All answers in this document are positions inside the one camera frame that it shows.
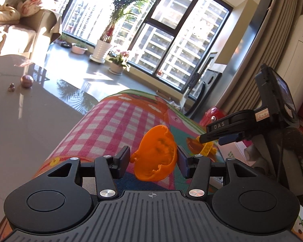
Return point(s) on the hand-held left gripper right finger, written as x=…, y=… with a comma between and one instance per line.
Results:
x=183, y=161

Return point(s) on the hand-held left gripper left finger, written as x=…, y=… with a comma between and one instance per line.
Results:
x=123, y=160

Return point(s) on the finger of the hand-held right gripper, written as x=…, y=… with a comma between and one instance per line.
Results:
x=229, y=138

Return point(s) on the orange plastic pumpkin bowl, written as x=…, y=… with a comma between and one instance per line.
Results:
x=155, y=153

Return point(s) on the person's right forearm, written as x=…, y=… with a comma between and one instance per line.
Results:
x=301, y=146

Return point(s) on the white box with green print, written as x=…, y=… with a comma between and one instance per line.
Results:
x=233, y=153

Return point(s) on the orange translucent plastic piece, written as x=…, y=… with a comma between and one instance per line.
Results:
x=194, y=145

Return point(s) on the yellow plastic toy piece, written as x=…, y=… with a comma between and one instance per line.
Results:
x=207, y=149

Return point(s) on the colourful play mat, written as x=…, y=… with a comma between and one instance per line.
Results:
x=111, y=121

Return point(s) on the white standing air conditioner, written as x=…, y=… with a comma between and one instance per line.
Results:
x=300, y=63

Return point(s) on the beige curtain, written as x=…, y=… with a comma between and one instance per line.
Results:
x=262, y=42

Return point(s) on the black floor appliance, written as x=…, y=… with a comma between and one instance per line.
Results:
x=207, y=78

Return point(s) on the potted flowering plant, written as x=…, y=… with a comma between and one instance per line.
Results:
x=118, y=60

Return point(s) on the black framed window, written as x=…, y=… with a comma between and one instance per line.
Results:
x=166, y=37

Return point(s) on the white oblong planter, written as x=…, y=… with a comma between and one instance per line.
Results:
x=79, y=49

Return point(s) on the reddish round ball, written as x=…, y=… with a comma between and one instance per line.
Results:
x=27, y=81

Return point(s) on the dark shallow dish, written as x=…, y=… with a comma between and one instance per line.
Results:
x=66, y=45

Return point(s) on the tall potted plant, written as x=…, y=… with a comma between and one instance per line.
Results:
x=108, y=30

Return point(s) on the small brown beads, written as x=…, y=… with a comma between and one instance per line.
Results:
x=11, y=87

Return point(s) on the beige sofa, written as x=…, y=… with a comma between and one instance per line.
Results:
x=27, y=37

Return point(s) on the floral pillow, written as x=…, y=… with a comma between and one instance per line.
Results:
x=32, y=5

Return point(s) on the cream blanket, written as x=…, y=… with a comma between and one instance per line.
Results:
x=2, y=11

